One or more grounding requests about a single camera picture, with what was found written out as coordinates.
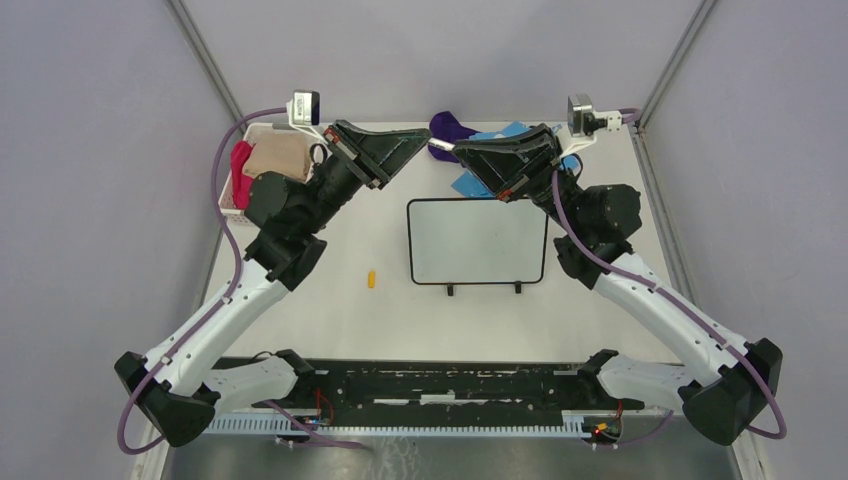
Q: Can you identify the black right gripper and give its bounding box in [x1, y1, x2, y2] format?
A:
[452, 123, 584, 235]

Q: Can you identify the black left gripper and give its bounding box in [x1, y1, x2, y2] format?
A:
[300, 118, 432, 233]

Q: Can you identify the white whiteboard black frame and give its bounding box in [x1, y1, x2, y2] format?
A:
[406, 198, 549, 296]

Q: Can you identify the white marker pen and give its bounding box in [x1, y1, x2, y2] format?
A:
[428, 138, 455, 152]

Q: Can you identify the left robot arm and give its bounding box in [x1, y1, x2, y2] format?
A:
[115, 120, 432, 447]

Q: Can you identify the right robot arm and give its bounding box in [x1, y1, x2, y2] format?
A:
[452, 124, 787, 446]

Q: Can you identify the blue patterned cloth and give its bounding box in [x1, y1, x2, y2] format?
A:
[452, 121, 584, 198]

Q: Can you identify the purple cloth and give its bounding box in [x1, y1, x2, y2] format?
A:
[427, 111, 479, 164]

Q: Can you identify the beige folded cloth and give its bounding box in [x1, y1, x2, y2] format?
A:
[242, 131, 311, 183]

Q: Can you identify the pink cloth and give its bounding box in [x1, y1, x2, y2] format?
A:
[230, 140, 253, 210]

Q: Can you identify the white perforated plastic basket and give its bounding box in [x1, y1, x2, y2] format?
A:
[218, 122, 327, 224]

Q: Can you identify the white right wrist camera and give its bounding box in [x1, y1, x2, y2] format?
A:
[556, 94, 625, 158]

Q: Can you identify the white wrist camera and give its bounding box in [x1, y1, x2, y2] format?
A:
[556, 94, 625, 158]
[286, 89, 326, 144]

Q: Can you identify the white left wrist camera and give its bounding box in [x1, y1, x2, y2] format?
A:
[286, 89, 326, 144]

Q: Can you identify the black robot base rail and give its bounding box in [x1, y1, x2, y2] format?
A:
[276, 356, 644, 436]

